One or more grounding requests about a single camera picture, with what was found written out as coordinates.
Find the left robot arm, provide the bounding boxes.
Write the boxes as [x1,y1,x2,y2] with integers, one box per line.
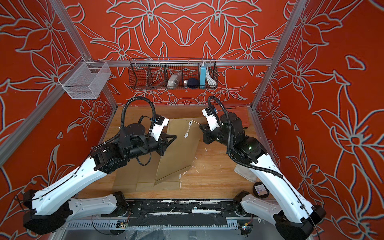
[21,97,177,235]

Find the red plastic tool case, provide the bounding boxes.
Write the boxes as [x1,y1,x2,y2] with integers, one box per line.
[236,106,250,129]

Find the white cable bundle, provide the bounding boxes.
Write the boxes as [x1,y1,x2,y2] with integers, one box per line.
[205,68,217,89]

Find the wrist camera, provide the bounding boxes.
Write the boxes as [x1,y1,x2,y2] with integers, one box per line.
[151,114,169,141]
[202,107,220,131]

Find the black wire basket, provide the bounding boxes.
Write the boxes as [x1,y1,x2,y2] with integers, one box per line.
[128,58,219,90]

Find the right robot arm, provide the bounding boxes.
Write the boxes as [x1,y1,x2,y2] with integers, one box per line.
[200,96,326,240]

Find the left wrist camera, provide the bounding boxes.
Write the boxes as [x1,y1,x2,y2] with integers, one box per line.
[151,114,169,141]

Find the dark blue round object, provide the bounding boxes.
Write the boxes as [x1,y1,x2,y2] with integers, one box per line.
[187,78,200,89]

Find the kraft file bag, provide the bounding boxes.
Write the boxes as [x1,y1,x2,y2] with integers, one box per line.
[136,155,180,192]
[113,162,141,194]
[156,117,207,182]

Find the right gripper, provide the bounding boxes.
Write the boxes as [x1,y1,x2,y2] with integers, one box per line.
[198,123,235,150]

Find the white mesh basket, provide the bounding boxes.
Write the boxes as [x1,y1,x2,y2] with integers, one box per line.
[60,62,111,100]

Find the white grey work glove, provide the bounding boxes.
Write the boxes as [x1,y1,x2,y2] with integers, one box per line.
[234,164,258,183]

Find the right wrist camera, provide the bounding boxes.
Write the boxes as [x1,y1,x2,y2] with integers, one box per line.
[202,107,220,131]

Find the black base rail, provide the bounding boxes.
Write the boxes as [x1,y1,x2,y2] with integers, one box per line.
[110,199,256,229]

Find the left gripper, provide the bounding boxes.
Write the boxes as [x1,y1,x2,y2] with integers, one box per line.
[127,131,179,161]

